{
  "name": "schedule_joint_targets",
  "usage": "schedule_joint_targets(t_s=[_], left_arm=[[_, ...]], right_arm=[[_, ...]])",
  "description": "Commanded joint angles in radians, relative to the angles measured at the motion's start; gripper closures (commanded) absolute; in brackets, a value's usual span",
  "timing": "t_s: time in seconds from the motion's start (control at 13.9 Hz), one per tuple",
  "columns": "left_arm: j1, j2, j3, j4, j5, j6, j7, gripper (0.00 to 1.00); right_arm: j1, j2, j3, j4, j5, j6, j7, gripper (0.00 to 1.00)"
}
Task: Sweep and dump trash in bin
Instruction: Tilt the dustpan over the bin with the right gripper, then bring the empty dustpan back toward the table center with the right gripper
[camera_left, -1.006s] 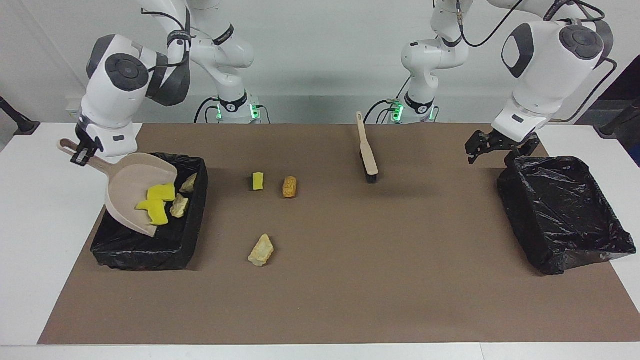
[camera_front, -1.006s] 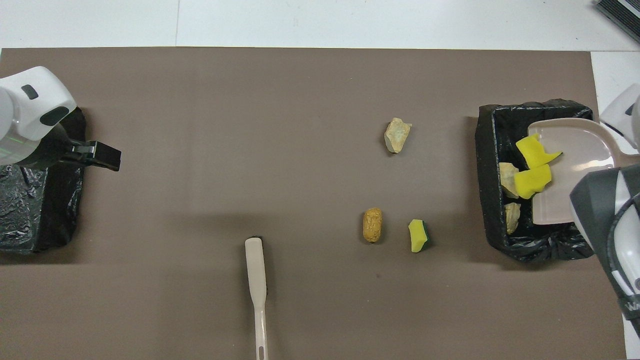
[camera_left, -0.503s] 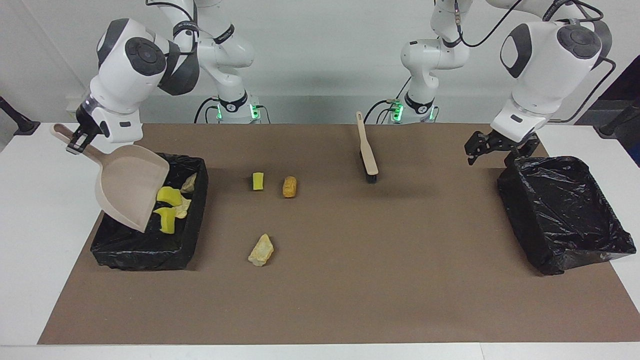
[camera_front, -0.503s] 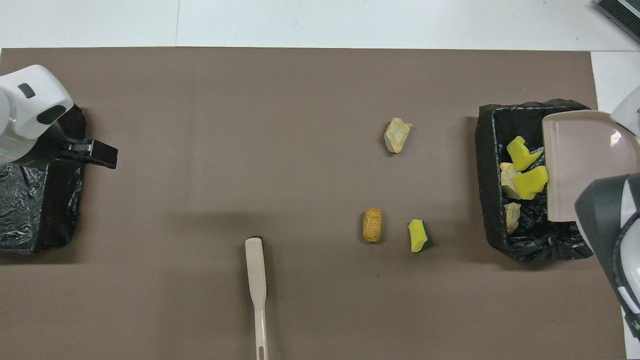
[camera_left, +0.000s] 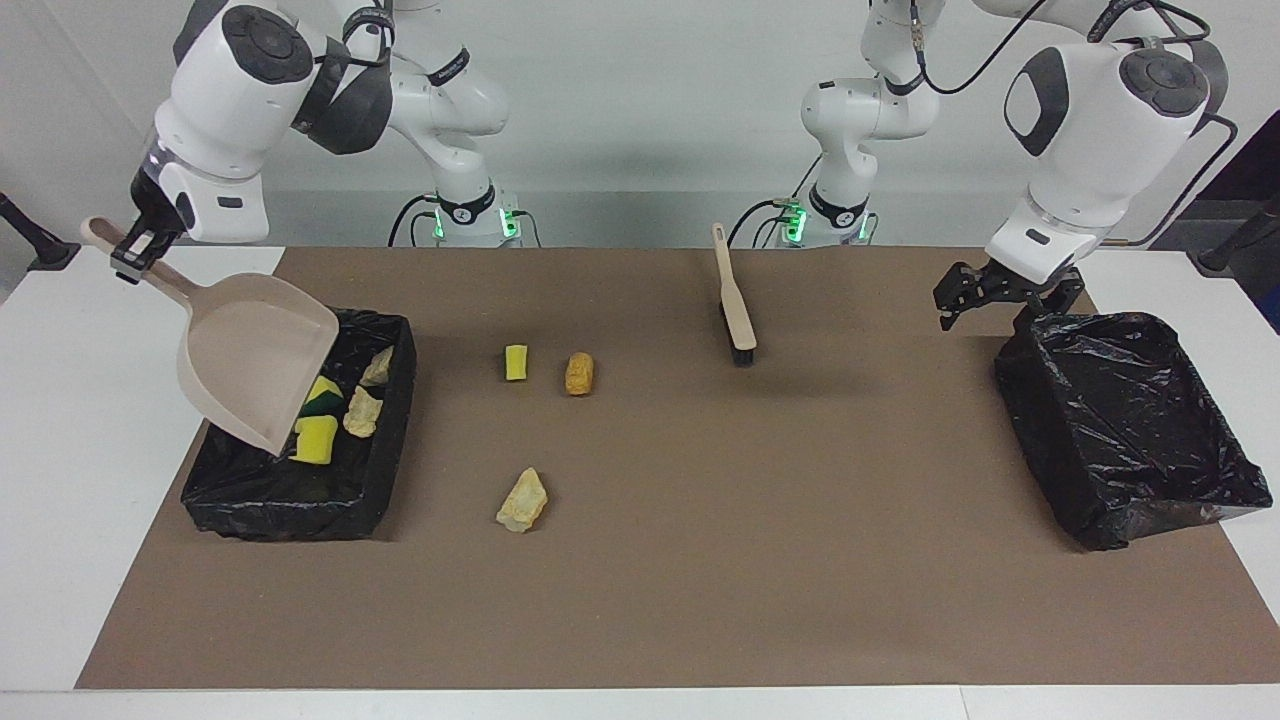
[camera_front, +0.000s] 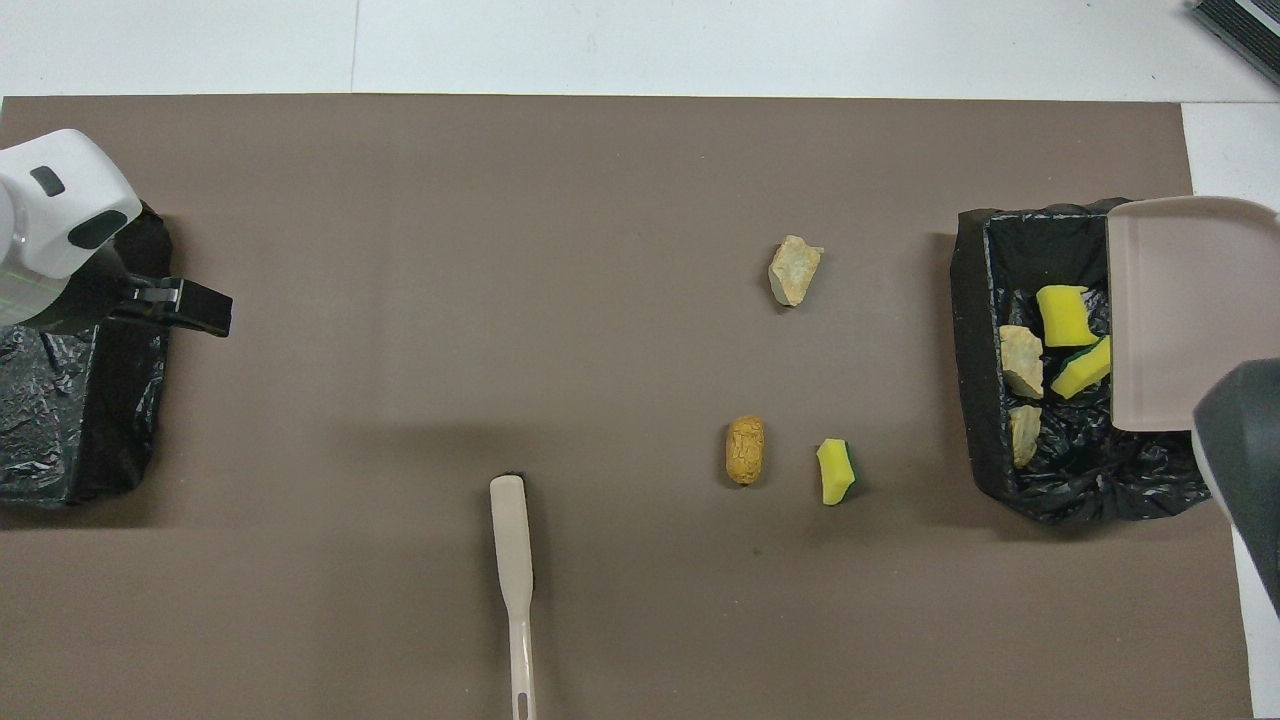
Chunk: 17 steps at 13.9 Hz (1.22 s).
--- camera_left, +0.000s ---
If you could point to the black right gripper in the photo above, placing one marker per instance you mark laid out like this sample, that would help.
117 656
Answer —
155 205

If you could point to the black bag lined bin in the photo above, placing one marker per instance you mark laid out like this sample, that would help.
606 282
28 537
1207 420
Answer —
280 500
1120 420

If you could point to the dark background furniture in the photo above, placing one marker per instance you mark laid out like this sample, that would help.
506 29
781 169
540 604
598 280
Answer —
1255 170

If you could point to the beige plastic dustpan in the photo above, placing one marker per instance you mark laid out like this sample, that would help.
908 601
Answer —
250 360

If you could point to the notched yellow sponge piece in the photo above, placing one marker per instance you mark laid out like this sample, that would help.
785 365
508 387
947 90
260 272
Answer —
315 442

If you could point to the brown table mat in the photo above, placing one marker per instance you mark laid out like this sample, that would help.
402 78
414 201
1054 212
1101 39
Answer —
700 600

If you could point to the large yellow green sponge piece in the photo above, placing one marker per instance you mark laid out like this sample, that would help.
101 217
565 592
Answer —
325 395

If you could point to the small yellow green sponge piece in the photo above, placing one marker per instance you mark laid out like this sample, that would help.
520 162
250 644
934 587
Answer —
516 362

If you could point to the pale torn bread chunk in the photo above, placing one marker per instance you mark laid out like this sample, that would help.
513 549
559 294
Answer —
522 503

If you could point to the black stand foot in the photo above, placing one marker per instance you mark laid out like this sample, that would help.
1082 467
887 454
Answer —
1235 250
40 250

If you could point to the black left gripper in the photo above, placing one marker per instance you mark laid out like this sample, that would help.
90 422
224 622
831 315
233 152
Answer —
1030 288

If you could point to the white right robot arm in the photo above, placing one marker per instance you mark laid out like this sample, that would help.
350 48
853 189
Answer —
230 100

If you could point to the striped croissant bread piece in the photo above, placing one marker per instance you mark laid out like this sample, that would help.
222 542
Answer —
377 366
363 412

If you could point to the beige hand brush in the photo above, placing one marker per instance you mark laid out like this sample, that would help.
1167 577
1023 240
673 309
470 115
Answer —
735 300

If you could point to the brown peanut shaped bread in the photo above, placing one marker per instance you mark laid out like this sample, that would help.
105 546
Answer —
579 374

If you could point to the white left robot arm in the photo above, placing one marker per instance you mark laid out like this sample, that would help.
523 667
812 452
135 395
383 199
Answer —
1100 130

